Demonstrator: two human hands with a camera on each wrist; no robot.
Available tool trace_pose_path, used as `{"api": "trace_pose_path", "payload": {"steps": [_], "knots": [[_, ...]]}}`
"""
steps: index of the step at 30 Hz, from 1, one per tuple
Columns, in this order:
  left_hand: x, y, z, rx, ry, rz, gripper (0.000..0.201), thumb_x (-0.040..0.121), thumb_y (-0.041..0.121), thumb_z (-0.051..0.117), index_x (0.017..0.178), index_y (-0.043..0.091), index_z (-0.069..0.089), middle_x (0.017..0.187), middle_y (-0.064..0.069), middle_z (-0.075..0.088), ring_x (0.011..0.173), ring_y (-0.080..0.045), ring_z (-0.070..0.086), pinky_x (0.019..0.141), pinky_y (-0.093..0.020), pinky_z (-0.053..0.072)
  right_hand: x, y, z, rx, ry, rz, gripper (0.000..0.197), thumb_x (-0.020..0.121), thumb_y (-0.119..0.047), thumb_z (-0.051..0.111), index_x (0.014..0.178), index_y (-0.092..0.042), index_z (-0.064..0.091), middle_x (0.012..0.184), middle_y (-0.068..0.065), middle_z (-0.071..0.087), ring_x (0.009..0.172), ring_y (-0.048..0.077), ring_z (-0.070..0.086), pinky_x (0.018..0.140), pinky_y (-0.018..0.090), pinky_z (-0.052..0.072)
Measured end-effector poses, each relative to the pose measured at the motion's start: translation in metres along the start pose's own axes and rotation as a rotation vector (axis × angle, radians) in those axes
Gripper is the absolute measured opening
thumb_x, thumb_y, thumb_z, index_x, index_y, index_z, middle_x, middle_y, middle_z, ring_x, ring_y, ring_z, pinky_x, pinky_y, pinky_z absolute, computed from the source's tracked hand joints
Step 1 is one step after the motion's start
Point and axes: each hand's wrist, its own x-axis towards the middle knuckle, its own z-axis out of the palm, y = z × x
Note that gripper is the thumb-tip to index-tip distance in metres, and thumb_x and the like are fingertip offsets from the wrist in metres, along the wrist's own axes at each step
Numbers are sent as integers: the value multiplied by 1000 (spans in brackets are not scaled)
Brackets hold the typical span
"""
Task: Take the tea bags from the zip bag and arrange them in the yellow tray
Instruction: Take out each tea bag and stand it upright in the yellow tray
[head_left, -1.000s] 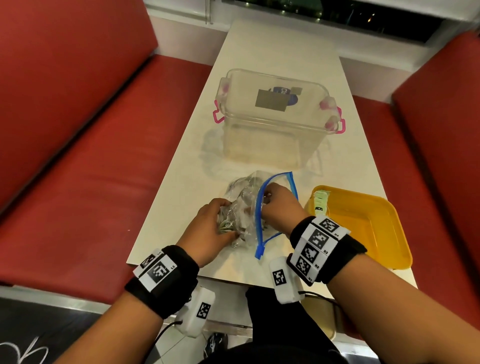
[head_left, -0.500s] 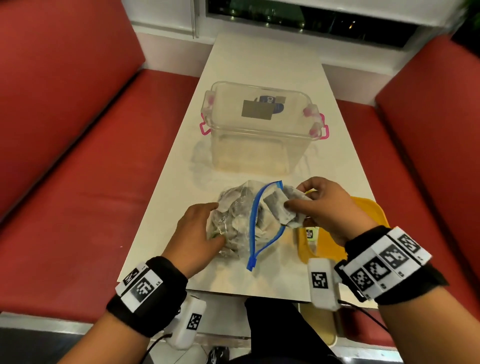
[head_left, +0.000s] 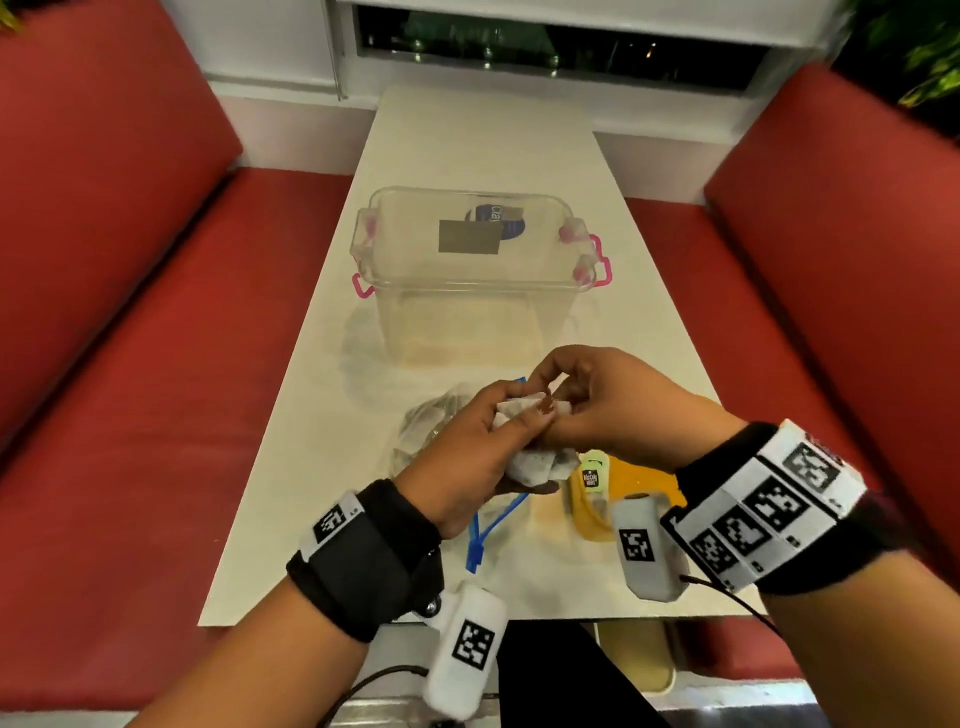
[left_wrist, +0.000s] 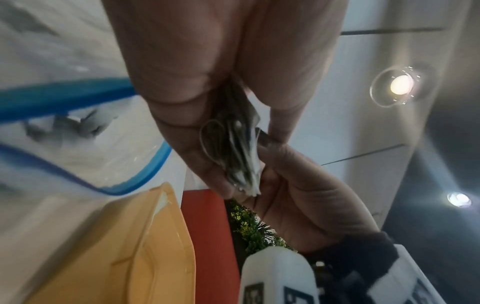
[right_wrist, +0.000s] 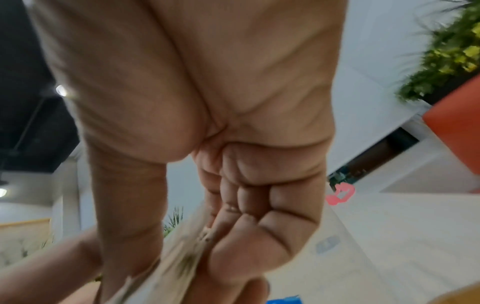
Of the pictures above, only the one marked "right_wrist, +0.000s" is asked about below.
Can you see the clear zip bag blue seal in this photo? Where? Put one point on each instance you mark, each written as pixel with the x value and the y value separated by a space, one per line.
pixel 283 299

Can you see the round ceiling light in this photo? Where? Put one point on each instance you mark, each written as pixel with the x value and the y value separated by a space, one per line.
pixel 61 90
pixel 3 192

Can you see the red bench seat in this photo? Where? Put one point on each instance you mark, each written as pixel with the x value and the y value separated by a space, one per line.
pixel 457 127

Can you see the tea bags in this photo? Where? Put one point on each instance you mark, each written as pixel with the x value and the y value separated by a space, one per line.
pixel 176 267

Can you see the beige framed panel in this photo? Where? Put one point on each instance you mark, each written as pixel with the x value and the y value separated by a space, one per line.
pixel 22 246

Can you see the person's right hand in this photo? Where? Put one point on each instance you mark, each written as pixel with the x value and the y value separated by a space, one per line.
pixel 187 74

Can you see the person's left hand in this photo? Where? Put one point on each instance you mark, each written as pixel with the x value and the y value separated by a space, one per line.
pixel 56 273

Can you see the yellow tray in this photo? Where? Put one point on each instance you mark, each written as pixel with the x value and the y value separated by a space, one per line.
pixel 461 297

